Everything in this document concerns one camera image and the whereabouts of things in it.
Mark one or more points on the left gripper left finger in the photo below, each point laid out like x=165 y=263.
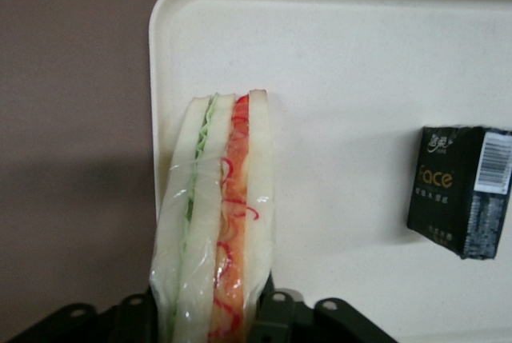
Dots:
x=92 y=323

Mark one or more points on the cream plastic tray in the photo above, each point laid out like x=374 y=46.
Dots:
x=340 y=79

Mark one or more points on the black tissue pack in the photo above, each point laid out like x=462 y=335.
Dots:
x=452 y=195

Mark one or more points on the plastic sandwich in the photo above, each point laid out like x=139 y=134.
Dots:
x=224 y=215

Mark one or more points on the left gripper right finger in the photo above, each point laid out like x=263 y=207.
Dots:
x=312 y=319

